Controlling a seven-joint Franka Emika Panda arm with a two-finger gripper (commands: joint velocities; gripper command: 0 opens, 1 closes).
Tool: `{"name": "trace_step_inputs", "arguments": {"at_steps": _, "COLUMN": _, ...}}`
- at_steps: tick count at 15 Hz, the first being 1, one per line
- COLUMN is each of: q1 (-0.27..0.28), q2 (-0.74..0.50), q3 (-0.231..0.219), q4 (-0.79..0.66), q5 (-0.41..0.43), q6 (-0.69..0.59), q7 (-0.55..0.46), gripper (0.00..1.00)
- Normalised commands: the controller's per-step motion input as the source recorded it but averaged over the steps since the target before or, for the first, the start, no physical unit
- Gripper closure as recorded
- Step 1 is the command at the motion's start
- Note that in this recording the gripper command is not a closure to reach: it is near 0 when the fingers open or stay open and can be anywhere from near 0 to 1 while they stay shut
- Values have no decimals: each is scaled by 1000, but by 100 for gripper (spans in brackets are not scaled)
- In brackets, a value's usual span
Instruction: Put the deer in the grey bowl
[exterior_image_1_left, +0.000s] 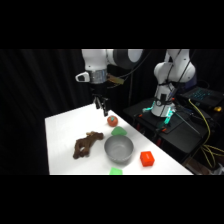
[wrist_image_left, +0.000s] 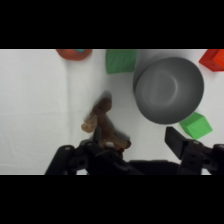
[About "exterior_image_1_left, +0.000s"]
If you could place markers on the orange toy tomato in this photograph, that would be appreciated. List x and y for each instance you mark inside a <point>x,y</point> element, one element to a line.
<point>112,121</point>

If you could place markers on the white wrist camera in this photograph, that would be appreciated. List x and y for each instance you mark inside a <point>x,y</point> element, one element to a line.
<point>82,77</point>

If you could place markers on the black laptop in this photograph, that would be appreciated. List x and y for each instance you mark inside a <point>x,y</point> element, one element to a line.
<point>201,95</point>

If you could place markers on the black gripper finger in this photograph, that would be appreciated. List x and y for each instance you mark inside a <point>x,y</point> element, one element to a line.
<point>97,102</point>
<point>105,107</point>

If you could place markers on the orange-red block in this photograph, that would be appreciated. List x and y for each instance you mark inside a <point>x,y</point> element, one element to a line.
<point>147,158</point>

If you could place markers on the green rounded toy piece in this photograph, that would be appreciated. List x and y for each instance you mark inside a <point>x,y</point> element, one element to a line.
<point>119,131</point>

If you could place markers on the green flat block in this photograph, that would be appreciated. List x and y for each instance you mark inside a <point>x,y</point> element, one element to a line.
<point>115,171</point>

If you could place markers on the black robot stand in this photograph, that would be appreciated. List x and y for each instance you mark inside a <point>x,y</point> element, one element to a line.
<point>181,131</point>

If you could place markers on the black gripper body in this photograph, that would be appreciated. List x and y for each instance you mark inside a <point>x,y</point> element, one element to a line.
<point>98,88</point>

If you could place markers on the small yellow object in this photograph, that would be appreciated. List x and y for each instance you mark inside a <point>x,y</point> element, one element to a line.
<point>217,109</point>

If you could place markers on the brown plush deer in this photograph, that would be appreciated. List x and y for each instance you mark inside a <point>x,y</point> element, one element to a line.
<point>85,145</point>

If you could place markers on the grey bowl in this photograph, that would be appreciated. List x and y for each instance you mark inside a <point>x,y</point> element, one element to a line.
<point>119,149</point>

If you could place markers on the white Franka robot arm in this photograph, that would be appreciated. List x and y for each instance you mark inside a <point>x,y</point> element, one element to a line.
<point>96,60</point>

